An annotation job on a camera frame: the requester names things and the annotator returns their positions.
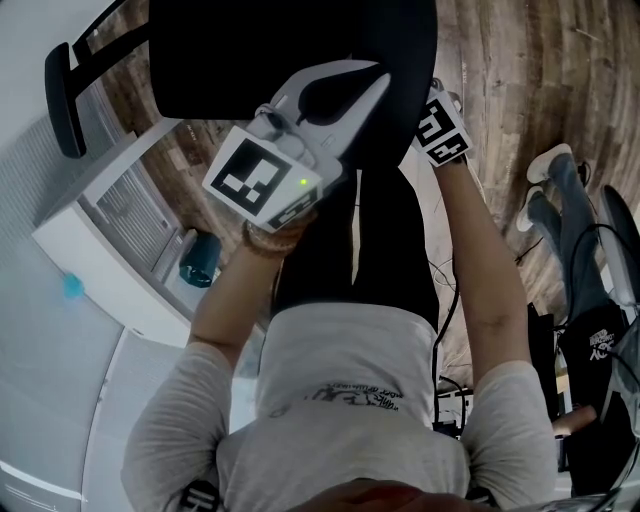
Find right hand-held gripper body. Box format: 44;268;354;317
412;78;474;168

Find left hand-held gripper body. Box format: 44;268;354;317
201;98;346;234

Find person's left forearm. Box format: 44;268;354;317
188;214;321;371

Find person's right forearm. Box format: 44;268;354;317
437;159;531;396

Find small turquoise object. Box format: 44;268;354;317
61;272;86;301

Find black office chair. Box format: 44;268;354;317
43;0;440;169

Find teal waste bin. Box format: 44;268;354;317
178;232;223;290

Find person's black trousers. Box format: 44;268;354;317
272;167;441;331

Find white desk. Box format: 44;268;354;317
30;119;222;349

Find person's grey printed t-shirt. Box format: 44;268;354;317
119;302;559;512

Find person's face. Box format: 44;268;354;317
319;478;481;512

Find brown beaded bracelet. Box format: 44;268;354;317
242;214;312;259

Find black floor cable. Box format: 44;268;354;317
432;259;462;426

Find black strap buckle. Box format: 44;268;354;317
467;487;502;512
180;479;221;512

